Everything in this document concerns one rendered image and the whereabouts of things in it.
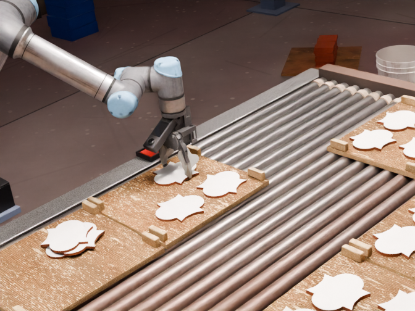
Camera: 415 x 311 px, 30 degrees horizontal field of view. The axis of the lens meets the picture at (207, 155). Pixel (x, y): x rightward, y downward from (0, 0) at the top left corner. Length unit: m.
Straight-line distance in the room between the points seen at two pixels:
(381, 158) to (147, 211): 0.71
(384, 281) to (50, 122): 3.71
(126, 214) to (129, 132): 2.74
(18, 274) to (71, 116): 3.32
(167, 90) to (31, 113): 3.32
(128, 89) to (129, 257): 0.46
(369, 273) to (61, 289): 0.74
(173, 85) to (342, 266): 0.71
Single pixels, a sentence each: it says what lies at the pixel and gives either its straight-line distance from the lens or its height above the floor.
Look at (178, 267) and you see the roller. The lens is 1.97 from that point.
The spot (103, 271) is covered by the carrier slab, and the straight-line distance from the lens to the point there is 1.97.
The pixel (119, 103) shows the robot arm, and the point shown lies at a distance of 2.09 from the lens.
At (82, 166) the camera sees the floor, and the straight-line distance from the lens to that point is 4.59.
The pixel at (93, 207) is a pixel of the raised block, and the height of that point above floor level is 0.96.
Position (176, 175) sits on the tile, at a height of 0.95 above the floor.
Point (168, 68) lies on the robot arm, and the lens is 2.18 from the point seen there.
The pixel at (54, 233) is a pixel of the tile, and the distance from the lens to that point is 2.12.
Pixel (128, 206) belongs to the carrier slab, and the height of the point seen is 0.94.
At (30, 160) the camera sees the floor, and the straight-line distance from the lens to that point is 4.81.
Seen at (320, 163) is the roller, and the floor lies 0.92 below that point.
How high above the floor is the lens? 2.05
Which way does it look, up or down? 27 degrees down
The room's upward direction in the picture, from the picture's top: 7 degrees counter-clockwise
